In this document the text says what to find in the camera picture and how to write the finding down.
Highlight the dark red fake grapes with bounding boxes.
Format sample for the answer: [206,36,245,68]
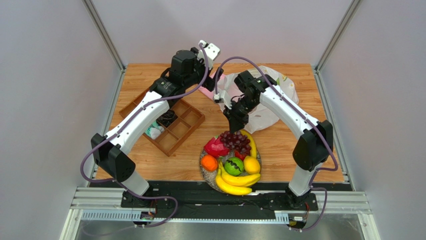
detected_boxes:
[219,131,252,155]

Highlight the white plastic bag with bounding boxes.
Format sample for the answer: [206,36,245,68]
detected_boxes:
[216,65,300,134]

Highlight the red fake dragon fruit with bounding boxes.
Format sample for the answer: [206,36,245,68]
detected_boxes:
[203,136,230,158]

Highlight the single yellow fake banana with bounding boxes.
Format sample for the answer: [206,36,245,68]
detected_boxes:
[240,129,258,158]

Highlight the green fake melon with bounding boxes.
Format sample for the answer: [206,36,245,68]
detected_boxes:
[224,157,245,177]

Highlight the yellow fake lemon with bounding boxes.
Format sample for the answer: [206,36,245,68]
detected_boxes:
[243,156,261,175]

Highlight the orange fake orange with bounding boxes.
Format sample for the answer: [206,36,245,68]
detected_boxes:
[200,154,219,172]

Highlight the yellow fake banana bunch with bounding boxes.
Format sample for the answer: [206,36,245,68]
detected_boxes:
[215,162,261,196]

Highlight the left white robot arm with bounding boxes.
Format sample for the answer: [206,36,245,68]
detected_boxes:
[87,41,221,196]

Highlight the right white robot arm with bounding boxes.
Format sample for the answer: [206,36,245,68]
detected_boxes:
[214,70,334,199]

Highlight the brown wooden divided tray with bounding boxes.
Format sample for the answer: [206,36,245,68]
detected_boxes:
[129,99,206,160]

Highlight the speckled round plate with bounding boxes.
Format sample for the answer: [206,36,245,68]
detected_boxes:
[199,148,261,193]

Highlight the white teal rolled sock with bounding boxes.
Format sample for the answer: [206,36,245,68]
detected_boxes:
[144,121,165,140]

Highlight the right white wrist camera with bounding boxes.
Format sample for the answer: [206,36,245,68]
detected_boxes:
[213,90,232,109]

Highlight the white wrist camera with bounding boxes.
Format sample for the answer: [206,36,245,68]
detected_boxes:
[197,40,221,69]
[213,90,232,109]

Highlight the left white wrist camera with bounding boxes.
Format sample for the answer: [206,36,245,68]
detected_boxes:
[197,40,221,69]

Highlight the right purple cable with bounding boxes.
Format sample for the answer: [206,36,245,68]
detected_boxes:
[213,56,339,233]

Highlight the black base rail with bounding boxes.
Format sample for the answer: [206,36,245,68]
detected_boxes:
[89,179,319,221]

